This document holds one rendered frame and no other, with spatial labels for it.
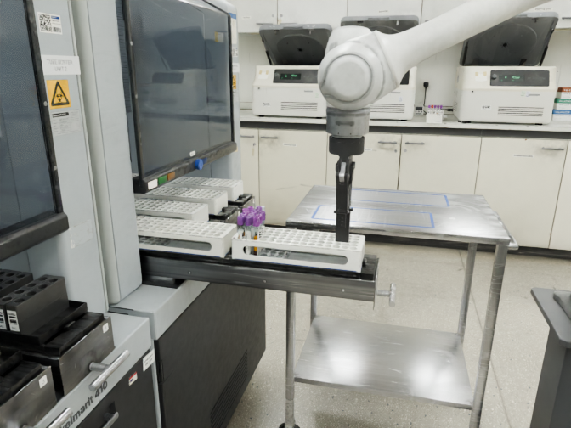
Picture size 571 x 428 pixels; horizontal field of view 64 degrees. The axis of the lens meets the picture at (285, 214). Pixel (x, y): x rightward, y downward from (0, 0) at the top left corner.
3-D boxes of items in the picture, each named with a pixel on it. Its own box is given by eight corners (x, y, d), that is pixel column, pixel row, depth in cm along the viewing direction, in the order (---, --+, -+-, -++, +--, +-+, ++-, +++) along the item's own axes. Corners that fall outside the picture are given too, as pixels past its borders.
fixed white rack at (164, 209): (98, 226, 132) (96, 205, 130) (119, 216, 141) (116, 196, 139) (195, 235, 125) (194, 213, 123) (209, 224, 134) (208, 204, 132)
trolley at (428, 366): (275, 447, 158) (275, 219, 133) (302, 367, 200) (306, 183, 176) (484, 488, 143) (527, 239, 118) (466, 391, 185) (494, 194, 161)
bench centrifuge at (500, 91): (458, 123, 305) (472, 9, 284) (450, 115, 362) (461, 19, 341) (551, 126, 291) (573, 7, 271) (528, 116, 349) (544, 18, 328)
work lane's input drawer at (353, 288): (97, 277, 116) (93, 244, 113) (127, 256, 128) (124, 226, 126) (394, 314, 99) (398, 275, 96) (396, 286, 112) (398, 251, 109)
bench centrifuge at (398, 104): (330, 119, 324) (335, 13, 303) (342, 112, 382) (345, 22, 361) (413, 121, 311) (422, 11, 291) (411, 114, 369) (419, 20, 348)
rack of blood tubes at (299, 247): (231, 263, 107) (230, 239, 105) (245, 248, 116) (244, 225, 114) (359, 278, 100) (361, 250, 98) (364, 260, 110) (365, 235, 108)
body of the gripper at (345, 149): (331, 132, 102) (330, 172, 105) (325, 137, 94) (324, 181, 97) (366, 132, 100) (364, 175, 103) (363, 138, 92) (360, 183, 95)
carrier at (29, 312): (60, 305, 85) (55, 274, 83) (70, 306, 84) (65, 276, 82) (10, 339, 74) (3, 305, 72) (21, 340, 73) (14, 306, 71)
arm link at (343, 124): (322, 108, 92) (321, 138, 94) (368, 109, 90) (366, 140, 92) (330, 105, 101) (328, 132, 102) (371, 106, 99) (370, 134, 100)
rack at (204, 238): (111, 250, 114) (108, 227, 113) (133, 237, 124) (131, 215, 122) (223, 262, 108) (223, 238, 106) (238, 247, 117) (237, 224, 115)
